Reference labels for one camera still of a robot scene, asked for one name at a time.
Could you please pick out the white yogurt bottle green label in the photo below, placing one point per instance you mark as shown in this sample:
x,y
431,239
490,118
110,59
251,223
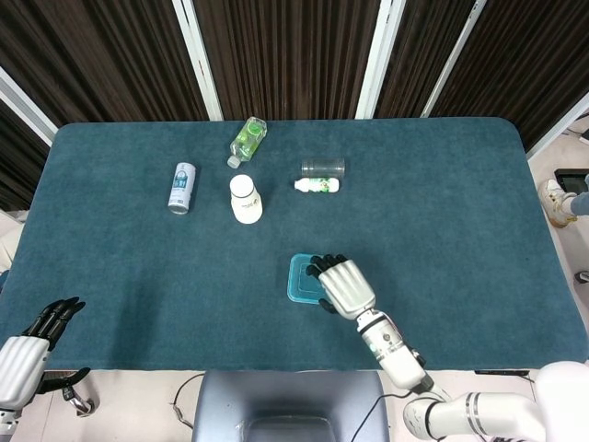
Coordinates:
x,y
319,185

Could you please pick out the white sneaker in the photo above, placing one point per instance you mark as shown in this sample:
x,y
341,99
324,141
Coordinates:
x,y
554,202

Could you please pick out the blue plastic lid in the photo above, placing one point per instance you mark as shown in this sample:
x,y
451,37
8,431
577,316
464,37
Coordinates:
x,y
299,285

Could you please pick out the teal tablecloth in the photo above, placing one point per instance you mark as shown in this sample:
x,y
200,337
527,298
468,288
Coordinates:
x,y
161,276

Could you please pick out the white paper cup stack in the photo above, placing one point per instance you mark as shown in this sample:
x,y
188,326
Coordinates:
x,y
246,205

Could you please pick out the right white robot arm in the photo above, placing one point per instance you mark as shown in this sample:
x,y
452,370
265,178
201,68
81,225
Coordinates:
x,y
396,357

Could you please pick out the silver blue beverage can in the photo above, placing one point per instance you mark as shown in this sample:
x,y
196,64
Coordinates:
x,y
181,189

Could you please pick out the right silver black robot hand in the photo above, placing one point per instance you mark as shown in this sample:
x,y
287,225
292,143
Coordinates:
x,y
347,287

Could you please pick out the dark brown pleated curtain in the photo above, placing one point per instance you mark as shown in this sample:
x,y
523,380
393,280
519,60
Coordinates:
x,y
285,50

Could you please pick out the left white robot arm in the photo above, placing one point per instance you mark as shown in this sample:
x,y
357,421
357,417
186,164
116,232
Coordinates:
x,y
7,421

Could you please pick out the caster wheel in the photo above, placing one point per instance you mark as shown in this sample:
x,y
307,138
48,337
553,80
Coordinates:
x,y
84,407

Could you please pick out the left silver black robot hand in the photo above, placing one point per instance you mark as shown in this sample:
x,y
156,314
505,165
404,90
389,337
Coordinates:
x,y
20,368

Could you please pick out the clear plastic cup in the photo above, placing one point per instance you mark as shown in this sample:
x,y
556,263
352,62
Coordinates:
x,y
323,167

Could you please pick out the white partition post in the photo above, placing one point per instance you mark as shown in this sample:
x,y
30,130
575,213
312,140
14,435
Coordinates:
x,y
23,108
559,124
453,60
198,60
379,60

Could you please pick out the clear bottle with green label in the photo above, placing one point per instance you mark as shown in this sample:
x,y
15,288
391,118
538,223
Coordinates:
x,y
247,140

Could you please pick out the blue jeans leg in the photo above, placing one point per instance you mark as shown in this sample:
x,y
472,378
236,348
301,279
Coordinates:
x,y
582,202

